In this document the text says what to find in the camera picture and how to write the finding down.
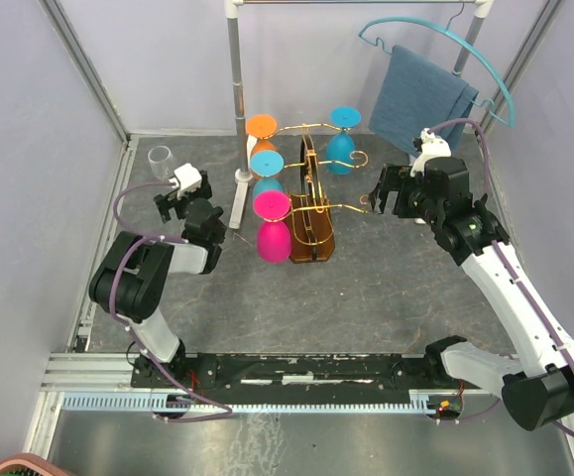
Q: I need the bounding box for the blue wine glass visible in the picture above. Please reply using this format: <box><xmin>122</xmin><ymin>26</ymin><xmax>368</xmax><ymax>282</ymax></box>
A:
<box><xmin>326</xmin><ymin>105</ymin><xmax>361</xmax><ymax>175</ymax></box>
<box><xmin>250</xmin><ymin>150</ymin><xmax>285</xmax><ymax>199</ymax></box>

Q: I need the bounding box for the white metal clothes rail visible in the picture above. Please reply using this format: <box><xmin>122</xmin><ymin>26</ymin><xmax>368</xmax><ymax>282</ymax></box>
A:
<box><xmin>224</xmin><ymin>0</ymin><xmax>494</xmax><ymax>230</ymax></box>

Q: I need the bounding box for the pink basket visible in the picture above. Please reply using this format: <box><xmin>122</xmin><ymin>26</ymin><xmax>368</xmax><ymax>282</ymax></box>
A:
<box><xmin>0</xmin><ymin>453</ymin><xmax>68</xmax><ymax>476</ymax></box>

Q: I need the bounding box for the blue folded towel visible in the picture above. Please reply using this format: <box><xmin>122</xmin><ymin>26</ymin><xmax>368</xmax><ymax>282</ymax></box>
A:
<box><xmin>369</xmin><ymin>45</ymin><xmax>479</xmax><ymax>157</ymax></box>

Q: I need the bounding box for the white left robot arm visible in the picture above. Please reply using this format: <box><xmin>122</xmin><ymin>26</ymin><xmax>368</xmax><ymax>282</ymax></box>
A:
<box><xmin>88</xmin><ymin>164</ymin><xmax>227</xmax><ymax>387</ymax></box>

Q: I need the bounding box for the clear wine glass front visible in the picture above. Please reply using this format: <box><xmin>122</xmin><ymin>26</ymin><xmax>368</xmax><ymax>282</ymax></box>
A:
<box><xmin>147</xmin><ymin>145</ymin><xmax>176</xmax><ymax>181</ymax></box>

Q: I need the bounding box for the pink wine glass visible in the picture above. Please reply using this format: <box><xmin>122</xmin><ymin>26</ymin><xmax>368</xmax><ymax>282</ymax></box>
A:
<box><xmin>253</xmin><ymin>190</ymin><xmax>291</xmax><ymax>263</ymax></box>

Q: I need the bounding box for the gold wire wine glass rack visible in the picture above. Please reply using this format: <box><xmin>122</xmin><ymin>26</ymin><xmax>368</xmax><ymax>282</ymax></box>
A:
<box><xmin>279</xmin><ymin>123</ymin><xmax>369</xmax><ymax>264</ymax></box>

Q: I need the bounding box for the teal clothes hanger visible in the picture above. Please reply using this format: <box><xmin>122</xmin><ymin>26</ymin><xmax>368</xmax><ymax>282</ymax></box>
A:
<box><xmin>358</xmin><ymin>16</ymin><xmax>517</xmax><ymax>128</ymax></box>

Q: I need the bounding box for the light blue cable duct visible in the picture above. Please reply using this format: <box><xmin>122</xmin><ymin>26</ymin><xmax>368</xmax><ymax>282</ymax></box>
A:
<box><xmin>61</xmin><ymin>391</ymin><xmax>461</xmax><ymax>417</ymax></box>

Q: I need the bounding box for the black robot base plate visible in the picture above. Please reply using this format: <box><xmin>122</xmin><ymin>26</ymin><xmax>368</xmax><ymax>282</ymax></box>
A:
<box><xmin>130</xmin><ymin>351</ymin><xmax>484</xmax><ymax>405</ymax></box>

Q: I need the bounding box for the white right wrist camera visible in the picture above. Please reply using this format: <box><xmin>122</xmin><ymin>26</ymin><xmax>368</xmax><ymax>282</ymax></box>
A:
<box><xmin>410</xmin><ymin>128</ymin><xmax>451</xmax><ymax>177</ymax></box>

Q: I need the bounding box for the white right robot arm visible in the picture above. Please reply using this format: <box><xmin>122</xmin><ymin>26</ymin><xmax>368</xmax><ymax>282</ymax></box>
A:
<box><xmin>368</xmin><ymin>157</ymin><xmax>574</xmax><ymax>430</ymax></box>

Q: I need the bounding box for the orange wine glass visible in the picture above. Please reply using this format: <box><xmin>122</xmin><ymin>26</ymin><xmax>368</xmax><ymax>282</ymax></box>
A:
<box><xmin>246</xmin><ymin>114</ymin><xmax>278</xmax><ymax>169</ymax></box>

